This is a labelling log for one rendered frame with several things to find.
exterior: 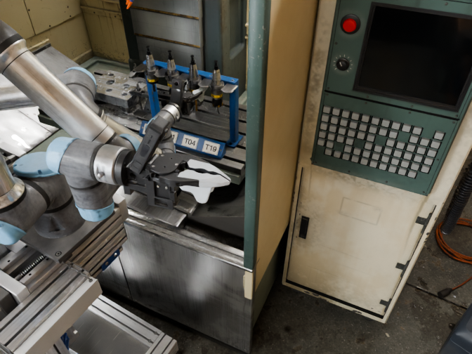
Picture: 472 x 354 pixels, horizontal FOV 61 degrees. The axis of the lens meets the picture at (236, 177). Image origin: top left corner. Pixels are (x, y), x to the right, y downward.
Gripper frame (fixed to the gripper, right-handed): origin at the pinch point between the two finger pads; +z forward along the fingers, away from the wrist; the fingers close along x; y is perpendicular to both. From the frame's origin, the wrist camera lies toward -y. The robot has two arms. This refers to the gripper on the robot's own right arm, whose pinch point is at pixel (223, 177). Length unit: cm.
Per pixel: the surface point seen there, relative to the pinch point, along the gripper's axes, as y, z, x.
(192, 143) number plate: 52, -44, -95
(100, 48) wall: 59, -171, -225
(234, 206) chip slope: 71, -18, -79
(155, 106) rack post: 44, -69, -111
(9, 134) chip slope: 76, -162, -107
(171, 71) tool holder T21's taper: 21, -54, -99
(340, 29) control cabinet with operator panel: -10, 14, -74
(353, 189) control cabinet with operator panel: 55, 31, -86
